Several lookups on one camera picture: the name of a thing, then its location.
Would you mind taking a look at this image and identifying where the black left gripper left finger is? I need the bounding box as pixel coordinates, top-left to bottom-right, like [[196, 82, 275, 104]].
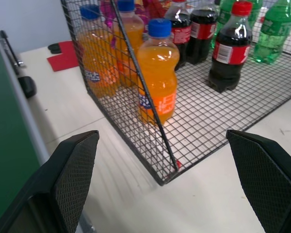
[[0, 130, 99, 233]]

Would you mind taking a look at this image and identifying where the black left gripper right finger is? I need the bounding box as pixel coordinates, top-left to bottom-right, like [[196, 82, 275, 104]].
[[226, 129, 291, 233]]

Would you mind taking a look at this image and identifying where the black plastic block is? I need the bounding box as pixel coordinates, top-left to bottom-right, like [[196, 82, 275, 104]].
[[17, 76, 37, 99]]

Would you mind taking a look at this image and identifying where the red flat mat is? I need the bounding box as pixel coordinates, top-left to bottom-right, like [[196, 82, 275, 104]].
[[47, 40, 81, 72]]

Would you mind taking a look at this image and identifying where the cola bottle red cap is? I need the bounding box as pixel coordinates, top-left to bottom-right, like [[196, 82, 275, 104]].
[[207, 1, 254, 93], [186, 0, 219, 65], [164, 0, 192, 71]]

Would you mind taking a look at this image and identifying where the orange soda bottle blue cap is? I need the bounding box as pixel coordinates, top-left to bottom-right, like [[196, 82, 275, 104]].
[[137, 18, 180, 126], [77, 4, 121, 99], [113, 0, 146, 88]]

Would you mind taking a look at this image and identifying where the black round disc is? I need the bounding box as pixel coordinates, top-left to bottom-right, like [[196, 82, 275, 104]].
[[48, 43, 63, 55]]

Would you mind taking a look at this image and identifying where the green soda bottle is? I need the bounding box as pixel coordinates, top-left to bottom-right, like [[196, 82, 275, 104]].
[[247, 0, 264, 30], [210, 0, 236, 49], [252, 0, 291, 65]]

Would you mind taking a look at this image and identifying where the purple snack bag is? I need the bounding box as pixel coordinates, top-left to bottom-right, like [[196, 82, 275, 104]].
[[99, 0, 119, 49]]

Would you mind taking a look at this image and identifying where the red pink snack bag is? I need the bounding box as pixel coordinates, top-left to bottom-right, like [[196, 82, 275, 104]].
[[135, 0, 172, 20]]

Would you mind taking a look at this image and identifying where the black wire mesh rack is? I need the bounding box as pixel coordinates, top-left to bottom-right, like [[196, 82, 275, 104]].
[[60, 0, 291, 187]]

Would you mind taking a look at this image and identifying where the green board with frame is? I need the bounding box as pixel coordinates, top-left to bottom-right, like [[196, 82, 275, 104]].
[[0, 27, 50, 230]]

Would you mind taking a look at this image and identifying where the thin black metal rod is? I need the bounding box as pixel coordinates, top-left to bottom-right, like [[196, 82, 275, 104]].
[[0, 30, 24, 68]]

